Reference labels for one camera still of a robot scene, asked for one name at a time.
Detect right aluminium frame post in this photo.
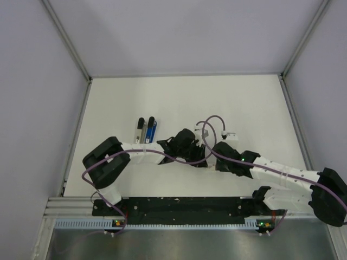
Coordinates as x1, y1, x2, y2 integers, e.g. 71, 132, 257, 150
281, 0, 332, 79

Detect left aluminium frame post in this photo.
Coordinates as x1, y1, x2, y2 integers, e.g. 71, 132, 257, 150
40, 0, 92, 82

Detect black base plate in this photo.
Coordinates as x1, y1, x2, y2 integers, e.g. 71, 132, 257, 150
92, 196, 285, 226

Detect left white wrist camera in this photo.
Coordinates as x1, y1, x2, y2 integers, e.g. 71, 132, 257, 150
193, 125, 209, 140

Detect blue stapler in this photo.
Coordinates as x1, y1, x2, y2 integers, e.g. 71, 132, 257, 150
144, 116, 157, 144

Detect aluminium frame post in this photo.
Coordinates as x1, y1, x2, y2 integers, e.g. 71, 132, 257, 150
40, 0, 92, 82
281, 0, 332, 79

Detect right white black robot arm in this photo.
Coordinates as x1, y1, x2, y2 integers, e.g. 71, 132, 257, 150
213, 141, 346, 227

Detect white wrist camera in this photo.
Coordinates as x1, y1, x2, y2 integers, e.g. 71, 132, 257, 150
193, 125, 209, 140
221, 131, 239, 149

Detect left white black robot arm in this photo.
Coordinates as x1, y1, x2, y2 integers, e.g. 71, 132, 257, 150
82, 128, 208, 215

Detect grey stapler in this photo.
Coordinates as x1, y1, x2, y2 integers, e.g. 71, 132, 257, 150
134, 117, 146, 144

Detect grey slotted cable duct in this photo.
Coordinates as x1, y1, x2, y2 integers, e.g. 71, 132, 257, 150
54, 217, 259, 231

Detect aluminium front rail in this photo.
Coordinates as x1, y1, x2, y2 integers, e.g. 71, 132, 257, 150
44, 196, 339, 217

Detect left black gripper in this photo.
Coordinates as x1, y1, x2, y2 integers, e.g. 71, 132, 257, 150
177, 140, 208, 168

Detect white staple box with red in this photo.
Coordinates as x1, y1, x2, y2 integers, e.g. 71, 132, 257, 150
208, 165, 217, 171

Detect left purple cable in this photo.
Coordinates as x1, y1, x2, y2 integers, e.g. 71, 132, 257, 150
82, 120, 217, 235

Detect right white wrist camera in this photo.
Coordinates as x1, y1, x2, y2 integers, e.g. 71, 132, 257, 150
221, 131, 239, 149

